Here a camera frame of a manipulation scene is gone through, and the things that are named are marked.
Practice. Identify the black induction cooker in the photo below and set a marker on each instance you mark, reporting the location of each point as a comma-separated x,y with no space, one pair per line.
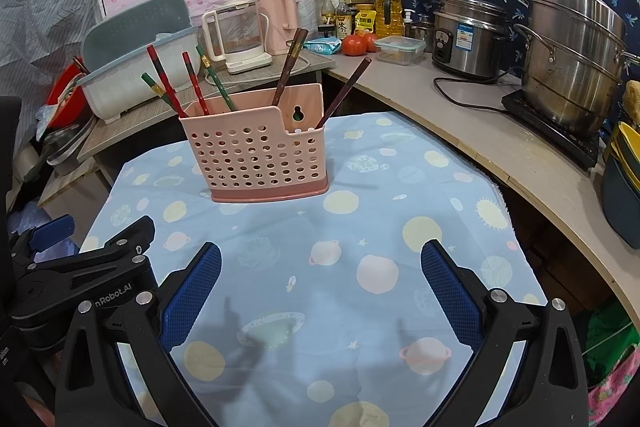
550,132

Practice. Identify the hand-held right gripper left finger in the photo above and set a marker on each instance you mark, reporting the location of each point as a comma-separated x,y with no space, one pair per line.
192,297

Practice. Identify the green chopstick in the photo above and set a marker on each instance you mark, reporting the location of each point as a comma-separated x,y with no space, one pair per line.
155,88
216,79

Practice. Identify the steel rice cooker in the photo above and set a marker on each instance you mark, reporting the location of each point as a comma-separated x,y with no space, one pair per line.
472,42

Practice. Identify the white glass jug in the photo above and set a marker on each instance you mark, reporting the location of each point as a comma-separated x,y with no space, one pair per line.
240,32

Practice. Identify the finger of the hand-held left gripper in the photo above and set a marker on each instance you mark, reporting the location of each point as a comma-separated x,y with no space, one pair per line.
52,232
115,239

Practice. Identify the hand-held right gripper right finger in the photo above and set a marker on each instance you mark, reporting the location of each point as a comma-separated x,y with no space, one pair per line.
450,292

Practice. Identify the pink perforated utensil basket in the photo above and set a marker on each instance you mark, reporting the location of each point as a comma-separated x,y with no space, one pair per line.
250,152

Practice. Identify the pink electric kettle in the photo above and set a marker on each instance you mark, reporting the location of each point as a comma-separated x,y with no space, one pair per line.
277,12

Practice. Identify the maroon chopstick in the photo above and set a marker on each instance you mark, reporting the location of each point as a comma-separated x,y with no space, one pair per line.
345,92
294,57

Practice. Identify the tan loofah sponge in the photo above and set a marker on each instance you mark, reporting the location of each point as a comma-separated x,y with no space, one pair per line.
633,102

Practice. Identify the teal plastic basin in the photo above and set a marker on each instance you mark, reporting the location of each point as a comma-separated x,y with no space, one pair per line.
620,212

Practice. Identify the pink pineapple print cloth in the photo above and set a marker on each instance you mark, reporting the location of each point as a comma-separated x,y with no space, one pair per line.
617,392

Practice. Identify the bluish plastic bag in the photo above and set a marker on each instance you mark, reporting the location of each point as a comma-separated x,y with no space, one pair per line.
30,222

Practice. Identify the large steel steamer pot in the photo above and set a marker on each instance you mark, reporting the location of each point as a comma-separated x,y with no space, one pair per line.
575,62

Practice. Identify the white pump bottle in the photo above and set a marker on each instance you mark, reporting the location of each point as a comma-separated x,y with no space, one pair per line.
410,24

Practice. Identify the blue wet wipes packet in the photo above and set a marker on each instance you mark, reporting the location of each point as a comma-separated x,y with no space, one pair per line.
322,47

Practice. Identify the small steel pot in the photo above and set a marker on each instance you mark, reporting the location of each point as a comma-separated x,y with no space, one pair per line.
422,32

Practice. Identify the glass food container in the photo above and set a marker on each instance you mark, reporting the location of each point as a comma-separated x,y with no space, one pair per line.
400,52

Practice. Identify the grey white dish bin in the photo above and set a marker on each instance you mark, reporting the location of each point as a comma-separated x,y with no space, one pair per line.
115,92

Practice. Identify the grey plastic sheet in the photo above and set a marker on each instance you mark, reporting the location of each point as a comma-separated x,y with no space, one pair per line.
50,7

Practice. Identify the green bag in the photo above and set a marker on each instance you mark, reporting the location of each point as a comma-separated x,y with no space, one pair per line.
610,337

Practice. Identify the red tomato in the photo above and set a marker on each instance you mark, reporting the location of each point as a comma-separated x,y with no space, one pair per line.
371,41
355,46

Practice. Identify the blue planet print tablecloth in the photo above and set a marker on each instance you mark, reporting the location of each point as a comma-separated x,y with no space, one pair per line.
350,217

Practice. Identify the labelled sauce bottle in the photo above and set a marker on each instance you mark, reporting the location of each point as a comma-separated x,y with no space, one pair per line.
343,19

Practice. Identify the yellow food packet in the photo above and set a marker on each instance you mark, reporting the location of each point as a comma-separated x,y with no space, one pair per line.
365,21

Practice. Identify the curved wooden counter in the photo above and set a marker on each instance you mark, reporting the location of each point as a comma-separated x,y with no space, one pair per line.
475,132

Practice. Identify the cooking oil bottle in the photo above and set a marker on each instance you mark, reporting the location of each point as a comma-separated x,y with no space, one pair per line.
389,12

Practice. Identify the red plastic basin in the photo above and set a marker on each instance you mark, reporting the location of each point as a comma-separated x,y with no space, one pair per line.
60,97

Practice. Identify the red chopstick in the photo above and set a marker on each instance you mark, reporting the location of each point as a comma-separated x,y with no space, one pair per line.
165,77
195,82

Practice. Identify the metal pans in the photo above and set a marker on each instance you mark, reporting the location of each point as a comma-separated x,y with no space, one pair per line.
65,142

